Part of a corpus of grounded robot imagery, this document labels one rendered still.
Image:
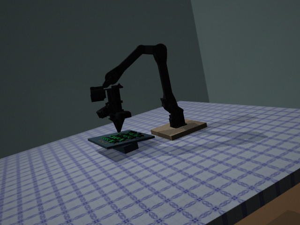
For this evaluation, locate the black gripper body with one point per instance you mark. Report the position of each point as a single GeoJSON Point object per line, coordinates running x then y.
{"type": "Point", "coordinates": [119, 113]}

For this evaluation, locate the grey switch panel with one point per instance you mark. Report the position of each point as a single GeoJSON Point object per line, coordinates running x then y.
{"type": "Point", "coordinates": [125, 141]}

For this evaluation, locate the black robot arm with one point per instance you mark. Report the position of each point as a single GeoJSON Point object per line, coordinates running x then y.
{"type": "Point", "coordinates": [169, 103]}

